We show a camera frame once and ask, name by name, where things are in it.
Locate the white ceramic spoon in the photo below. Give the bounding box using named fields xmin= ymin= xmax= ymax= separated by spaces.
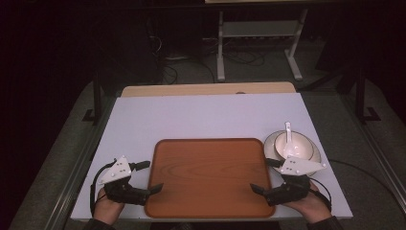
xmin=282 ymin=122 xmax=300 ymax=158

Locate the white table board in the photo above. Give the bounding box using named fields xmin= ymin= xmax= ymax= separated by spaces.
xmin=70 ymin=92 xmax=354 ymax=222

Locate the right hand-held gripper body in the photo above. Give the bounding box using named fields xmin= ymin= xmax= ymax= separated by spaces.
xmin=263 ymin=155 xmax=327 ymax=207

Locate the aluminium frame rail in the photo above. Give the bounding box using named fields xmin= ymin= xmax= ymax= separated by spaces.
xmin=44 ymin=97 xmax=118 ymax=230
xmin=338 ymin=95 xmax=406 ymax=207

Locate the black metal stand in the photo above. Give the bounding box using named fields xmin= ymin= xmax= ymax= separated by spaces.
xmin=81 ymin=70 xmax=105 ymax=127
xmin=354 ymin=67 xmax=382 ymax=125

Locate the white bowl with dark rim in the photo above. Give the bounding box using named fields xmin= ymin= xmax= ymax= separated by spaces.
xmin=274 ymin=131 xmax=316 ymax=161

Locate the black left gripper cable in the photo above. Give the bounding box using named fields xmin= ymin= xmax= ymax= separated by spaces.
xmin=89 ymin=158 xmax=118 ymax=217

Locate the person's right hand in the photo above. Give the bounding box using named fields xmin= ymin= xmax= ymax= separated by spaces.
xmin=282 ymin=181 xmax=333 ymax=224

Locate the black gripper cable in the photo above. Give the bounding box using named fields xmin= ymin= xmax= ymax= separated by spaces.
xmin=89 ymin=158 xmax=118 ymax=217
xmin=308 ymin=177 xmax=333 ymax=213

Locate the person's left hand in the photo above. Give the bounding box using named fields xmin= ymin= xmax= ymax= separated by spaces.
xmin=92 ymin=188 xmax=125 ymax=225

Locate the white metal stand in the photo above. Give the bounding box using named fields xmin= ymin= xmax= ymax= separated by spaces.
xmin=215 ymin=9 xmax=309 ymax=82

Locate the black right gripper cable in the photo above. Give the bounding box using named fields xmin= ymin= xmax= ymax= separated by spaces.
xmin=308 ymin=177 xmax=333 ymax=213

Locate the light wooden table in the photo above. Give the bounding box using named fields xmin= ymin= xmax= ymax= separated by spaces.
xmin=121 ymin=81 xmax=298 ymax=98

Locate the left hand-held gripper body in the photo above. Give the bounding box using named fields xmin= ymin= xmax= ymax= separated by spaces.
xmin=97 ymin=155 xmax=151 ymax=206

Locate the white plate with dark rim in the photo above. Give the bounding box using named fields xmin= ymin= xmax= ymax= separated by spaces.
xmin=263 ymin=129 xmax=323 ymax=177

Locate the black floor cable bundle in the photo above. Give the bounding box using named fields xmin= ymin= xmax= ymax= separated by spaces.
xmin=162 ymin=55 xmax=216 ymax=85

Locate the brown wooden tray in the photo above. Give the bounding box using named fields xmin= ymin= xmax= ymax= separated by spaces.
xmin=144 ymin=137 xmax=277 ymax=219

